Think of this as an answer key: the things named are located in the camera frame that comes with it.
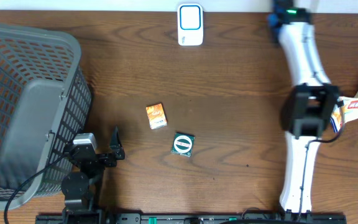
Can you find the orange small box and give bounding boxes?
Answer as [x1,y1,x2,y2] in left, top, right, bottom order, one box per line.
[145,103,167,129]

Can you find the green white small box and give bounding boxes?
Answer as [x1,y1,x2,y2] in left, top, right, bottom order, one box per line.
[170,132,195,157]

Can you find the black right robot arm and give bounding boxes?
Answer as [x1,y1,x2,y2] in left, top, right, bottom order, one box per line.
[268,0,339,216]

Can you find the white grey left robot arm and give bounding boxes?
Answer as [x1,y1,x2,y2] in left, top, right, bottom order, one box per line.
[61,127,126,224]

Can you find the white barcode scanner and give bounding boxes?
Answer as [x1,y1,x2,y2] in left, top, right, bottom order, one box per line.
[177,3,204,46]

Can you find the dark grey plastic basket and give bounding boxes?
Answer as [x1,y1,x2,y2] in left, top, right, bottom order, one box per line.
[0,24,92,210]

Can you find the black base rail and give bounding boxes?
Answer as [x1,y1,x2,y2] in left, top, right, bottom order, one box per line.
[35,210,347,224]

